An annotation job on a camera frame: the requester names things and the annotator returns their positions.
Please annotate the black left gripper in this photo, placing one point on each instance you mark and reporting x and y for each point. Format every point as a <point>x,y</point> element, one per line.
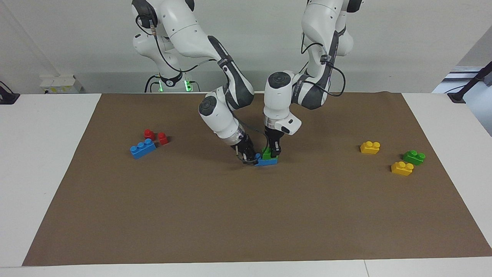
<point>273,137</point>

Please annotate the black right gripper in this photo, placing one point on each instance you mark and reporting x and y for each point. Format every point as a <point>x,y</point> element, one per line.
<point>242,145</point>

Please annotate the green two-stud block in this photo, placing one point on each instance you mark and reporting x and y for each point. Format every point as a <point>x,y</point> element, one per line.
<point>266,155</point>
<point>414,157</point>

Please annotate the blue three-stud block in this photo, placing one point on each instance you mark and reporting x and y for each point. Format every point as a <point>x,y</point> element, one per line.
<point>142,149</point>
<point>267,162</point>

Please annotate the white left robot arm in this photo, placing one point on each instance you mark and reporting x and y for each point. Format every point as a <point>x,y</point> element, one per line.
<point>317,23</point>

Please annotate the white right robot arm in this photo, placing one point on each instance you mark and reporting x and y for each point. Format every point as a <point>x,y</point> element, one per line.
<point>184,27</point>

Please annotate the red one-stud block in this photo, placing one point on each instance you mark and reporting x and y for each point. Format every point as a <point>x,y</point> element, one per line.
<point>149,134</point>
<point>163,138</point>

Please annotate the yellow two-stud block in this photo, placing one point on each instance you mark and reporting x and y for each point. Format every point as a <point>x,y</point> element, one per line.
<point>370,147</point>
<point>402,168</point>

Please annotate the brown table mat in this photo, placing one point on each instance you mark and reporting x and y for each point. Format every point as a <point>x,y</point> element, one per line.
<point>246,215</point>

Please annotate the black stand leg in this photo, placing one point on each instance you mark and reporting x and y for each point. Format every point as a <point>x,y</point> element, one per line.
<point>471,82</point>

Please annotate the black clamp base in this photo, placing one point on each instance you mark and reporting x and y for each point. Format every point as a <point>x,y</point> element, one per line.
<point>7,96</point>

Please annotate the white wall box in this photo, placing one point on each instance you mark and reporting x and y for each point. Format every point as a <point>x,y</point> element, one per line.
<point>59,84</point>

